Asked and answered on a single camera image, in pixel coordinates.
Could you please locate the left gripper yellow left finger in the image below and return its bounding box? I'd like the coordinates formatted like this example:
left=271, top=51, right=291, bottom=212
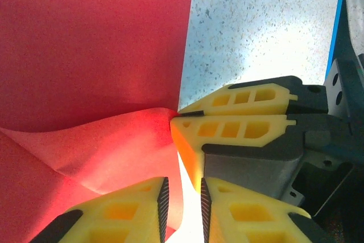
left=30, top=176, right=170, bottom=243

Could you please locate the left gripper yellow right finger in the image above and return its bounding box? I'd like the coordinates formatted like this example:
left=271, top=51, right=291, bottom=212
left=200, top=177, right=339, bottom=243

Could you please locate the red cloth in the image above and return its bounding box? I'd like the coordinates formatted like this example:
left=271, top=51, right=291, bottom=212
left=0, top=0, right=197, bottom=243

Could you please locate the blue table edge trim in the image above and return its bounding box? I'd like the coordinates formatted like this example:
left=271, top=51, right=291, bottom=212
left=326, top=0, right=347, bottom=71

